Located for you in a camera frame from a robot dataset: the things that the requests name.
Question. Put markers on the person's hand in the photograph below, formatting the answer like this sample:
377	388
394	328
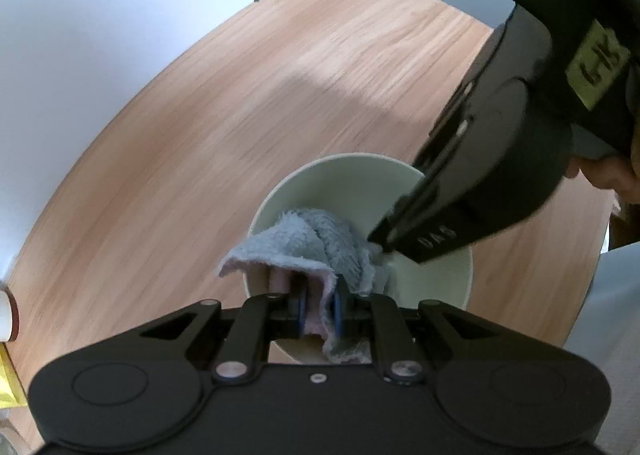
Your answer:
609	173

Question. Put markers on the pale green bowl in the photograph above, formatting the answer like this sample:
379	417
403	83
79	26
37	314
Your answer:
361	188

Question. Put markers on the yellow foil bag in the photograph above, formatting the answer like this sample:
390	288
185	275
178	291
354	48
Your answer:
12	393

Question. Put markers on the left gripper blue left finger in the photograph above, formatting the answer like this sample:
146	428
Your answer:
248	331

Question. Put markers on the grey pink cloth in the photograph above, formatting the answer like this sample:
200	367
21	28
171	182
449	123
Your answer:
321	248

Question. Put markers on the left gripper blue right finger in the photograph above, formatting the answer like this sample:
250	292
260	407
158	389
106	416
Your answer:
377	318

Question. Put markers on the red lidded patterned tumbler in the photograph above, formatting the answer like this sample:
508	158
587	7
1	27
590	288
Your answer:
9	316

